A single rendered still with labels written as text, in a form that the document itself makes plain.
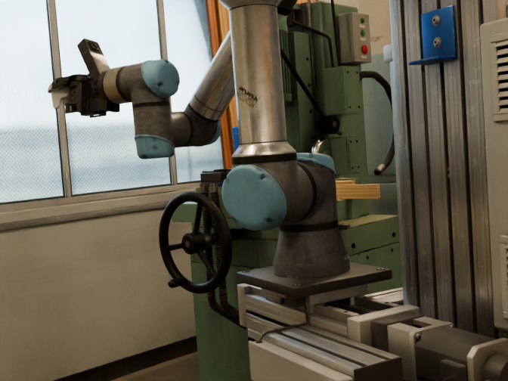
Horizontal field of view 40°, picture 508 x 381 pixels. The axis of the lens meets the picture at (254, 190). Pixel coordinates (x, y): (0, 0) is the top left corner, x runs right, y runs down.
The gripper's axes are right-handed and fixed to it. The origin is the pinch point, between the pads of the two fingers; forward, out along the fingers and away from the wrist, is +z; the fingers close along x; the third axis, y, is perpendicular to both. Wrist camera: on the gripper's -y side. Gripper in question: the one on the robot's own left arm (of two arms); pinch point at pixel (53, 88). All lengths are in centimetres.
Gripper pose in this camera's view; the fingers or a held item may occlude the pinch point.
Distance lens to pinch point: 163.2
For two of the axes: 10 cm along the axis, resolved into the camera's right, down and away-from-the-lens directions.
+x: 5.8, 0.5, 8.1
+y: 0.0, 10.0, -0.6
